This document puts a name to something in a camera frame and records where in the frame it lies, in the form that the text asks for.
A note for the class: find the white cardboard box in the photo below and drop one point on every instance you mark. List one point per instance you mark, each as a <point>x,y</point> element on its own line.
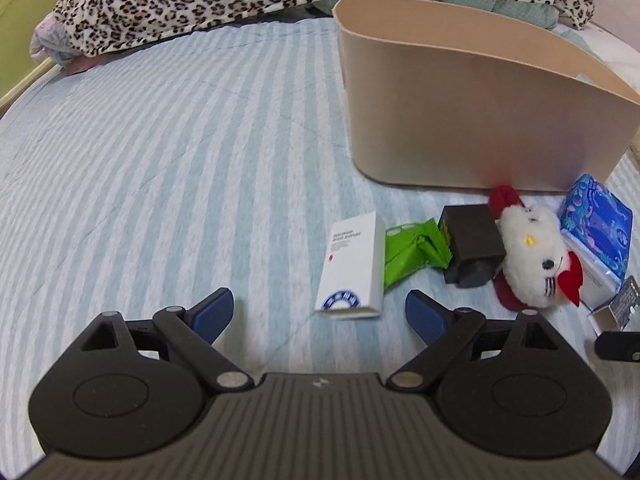
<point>351,281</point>

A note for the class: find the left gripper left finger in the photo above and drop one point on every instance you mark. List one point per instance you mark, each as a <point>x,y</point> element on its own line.
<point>190,334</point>

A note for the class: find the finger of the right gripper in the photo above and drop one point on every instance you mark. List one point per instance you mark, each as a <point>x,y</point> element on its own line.
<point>618,346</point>

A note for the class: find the blue tissue pack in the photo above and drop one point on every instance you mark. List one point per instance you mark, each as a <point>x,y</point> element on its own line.
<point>597,227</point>

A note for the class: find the white red kitty plush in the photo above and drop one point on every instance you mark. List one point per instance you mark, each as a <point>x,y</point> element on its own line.
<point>538,270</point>

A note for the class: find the green plastic packet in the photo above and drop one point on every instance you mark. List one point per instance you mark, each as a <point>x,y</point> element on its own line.
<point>412,247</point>

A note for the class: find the small dark blue box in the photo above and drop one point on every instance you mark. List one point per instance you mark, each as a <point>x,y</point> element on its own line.
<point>621,314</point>

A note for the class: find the pink floral pillow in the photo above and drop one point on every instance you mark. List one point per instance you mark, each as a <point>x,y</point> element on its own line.
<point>49,40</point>

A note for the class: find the beige plastic storage basket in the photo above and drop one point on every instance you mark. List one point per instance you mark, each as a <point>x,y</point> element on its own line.
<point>450,96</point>

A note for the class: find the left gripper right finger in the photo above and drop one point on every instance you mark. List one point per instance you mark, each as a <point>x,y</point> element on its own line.
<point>447,335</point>

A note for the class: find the green plastic storage bin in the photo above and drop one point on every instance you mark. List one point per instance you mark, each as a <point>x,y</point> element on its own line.
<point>18,20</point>

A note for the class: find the striped blue bed sheet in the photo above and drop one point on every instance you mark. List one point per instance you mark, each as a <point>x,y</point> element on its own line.
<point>218,159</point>

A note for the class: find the small black box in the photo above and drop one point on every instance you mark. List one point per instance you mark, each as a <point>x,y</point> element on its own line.
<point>475,244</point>

